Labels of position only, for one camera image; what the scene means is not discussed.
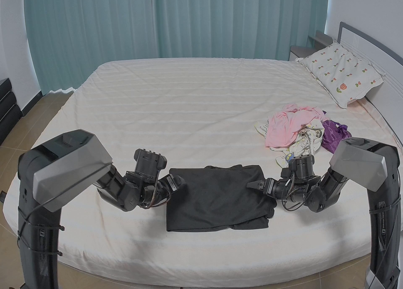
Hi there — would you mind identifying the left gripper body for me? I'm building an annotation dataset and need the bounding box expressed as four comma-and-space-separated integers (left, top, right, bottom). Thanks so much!
157, 174, 187, 199

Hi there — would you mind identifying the bed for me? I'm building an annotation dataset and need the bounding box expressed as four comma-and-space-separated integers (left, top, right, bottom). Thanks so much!
3, 21, 403, 282

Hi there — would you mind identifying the pink garment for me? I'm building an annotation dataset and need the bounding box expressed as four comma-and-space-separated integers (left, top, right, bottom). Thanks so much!
265, 103, 327, 149

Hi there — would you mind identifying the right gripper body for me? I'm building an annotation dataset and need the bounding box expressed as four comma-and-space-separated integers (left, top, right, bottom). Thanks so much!
264, 178, 288, 201

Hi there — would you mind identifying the black T-shirt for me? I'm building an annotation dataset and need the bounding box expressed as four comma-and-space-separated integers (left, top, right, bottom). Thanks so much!
166, 164, 277, 232

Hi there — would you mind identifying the white printed pillow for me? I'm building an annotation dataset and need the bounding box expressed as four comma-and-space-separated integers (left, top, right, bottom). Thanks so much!
296, 42, 385, 109

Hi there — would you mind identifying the black cable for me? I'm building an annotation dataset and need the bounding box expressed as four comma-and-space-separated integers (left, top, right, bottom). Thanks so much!
281, 199, 305, 212

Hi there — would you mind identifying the blue-green curtain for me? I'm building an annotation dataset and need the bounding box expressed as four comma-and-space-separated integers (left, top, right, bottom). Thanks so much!
154, 0, 329, 61
25, 0, 159, 94

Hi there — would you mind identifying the grey bedside table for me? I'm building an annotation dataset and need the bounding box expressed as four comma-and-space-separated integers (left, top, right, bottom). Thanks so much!
290, 31, 334, 61

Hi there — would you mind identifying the purple garment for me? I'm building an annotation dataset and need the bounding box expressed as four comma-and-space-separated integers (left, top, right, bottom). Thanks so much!
321, 119, 352, 154

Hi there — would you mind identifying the white printed pyjama top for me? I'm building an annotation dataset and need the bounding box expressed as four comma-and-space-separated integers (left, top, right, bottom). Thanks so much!
254, 120, 325, 168

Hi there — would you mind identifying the black chest of drawers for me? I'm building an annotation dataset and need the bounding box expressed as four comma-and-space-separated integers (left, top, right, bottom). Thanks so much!
0, 78, 22, 145

